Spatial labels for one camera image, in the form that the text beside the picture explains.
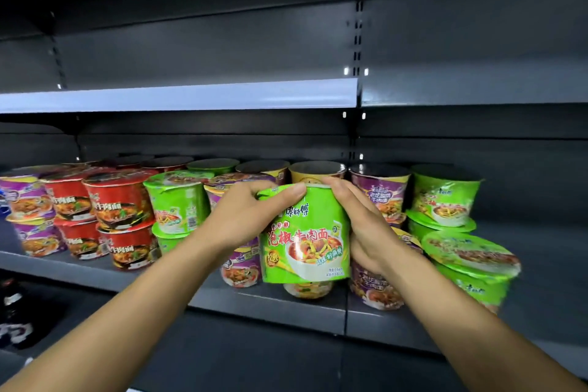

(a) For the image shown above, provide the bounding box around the person's right hand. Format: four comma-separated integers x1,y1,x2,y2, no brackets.
319,176,405,276

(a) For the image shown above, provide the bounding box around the person's left hand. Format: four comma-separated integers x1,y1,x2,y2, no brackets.
197,180,307,260

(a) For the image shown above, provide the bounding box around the green cup noodle bowl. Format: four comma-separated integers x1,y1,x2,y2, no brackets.
420,230,523,315
405,209,478,242
256,183,352,285
151,222,192,257
143,169,216,236
410,164,483,229
186,157,241,178

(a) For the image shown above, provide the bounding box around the dark metal store shelving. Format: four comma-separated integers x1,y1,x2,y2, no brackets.
0,0,588,392

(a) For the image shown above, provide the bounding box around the person's left forearm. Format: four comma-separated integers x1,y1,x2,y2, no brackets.
0,230,222,392

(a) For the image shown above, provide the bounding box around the person's right forearm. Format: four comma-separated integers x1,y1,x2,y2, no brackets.
381,247,588,392

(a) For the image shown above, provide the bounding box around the row of dark glass bottles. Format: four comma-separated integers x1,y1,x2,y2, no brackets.
0,276,70,352

